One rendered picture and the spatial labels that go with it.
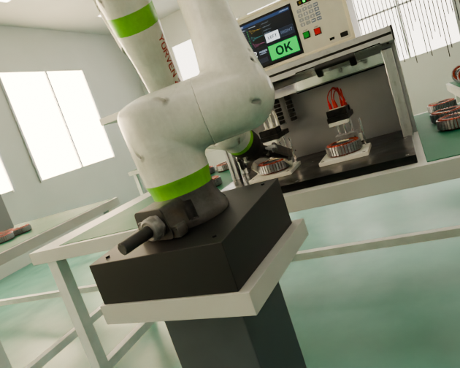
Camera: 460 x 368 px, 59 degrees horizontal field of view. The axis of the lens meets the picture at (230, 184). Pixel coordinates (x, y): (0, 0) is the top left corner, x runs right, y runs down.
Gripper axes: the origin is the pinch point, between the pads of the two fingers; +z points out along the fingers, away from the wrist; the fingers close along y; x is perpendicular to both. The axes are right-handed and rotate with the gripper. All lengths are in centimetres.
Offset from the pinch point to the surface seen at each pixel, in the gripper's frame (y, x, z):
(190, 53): -314, 460, 474
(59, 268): -89, -24, -12
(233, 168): -18.9, 5.7, 7.6
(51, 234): -133, 1, 19
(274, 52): 8.4, 37.8, -6.6
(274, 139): 1.6, 9.2, 0.0
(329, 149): 20.5, -1.2, -3.7
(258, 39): 4.1, 43.4, -9.8
